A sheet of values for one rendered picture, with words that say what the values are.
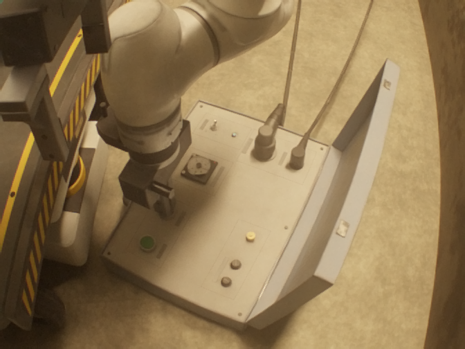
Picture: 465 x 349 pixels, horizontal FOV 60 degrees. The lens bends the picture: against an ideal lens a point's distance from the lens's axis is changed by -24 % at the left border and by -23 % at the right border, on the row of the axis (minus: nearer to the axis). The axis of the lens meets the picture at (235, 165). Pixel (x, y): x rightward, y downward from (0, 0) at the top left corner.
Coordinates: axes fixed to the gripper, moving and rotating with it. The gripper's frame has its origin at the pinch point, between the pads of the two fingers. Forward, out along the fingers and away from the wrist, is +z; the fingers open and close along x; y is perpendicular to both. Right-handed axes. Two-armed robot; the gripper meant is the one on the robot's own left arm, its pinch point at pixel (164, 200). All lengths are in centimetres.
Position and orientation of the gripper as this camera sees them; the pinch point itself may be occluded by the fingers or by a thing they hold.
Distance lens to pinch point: 80.8
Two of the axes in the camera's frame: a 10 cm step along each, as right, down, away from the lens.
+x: 4.2, -7.3, 5.4
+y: 9.1, 3.4, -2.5
